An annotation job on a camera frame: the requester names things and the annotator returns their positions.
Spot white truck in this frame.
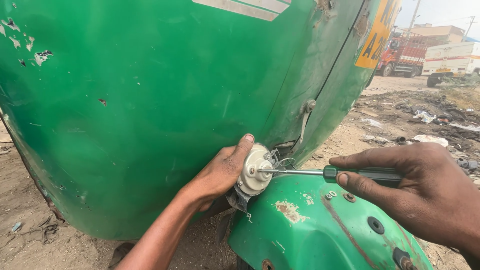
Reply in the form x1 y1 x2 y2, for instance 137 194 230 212
421 41 480 88

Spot person's left hand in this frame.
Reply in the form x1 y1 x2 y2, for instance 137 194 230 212
178 133 255 212

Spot metal door latch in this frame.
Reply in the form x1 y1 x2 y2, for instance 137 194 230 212
299 99 317 144

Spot red truck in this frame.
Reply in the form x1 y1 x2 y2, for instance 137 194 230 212
376 27 436 78

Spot green handled screwdriver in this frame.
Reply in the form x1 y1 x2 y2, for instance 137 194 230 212
257 165 404 188

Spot heap of roadside rubbish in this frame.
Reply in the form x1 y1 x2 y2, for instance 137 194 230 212
352 88 480 181

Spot beige building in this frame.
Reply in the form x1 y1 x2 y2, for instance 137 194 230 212
403 23 466 45

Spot green vehicle mudguard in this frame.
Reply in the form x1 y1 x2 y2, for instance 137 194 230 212
227 173 434 270

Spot grey wires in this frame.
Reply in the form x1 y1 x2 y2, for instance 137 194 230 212
268 148 297 169

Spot yellow number plate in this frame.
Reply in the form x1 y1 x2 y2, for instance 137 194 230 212
354 0 403 70

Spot green vehicle body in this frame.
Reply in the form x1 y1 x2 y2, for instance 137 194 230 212
0 0 404 241

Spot utility pole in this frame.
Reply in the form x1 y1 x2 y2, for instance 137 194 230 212
408 0 421 31

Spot person's right hand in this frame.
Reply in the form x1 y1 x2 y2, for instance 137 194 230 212
329 142 480 253

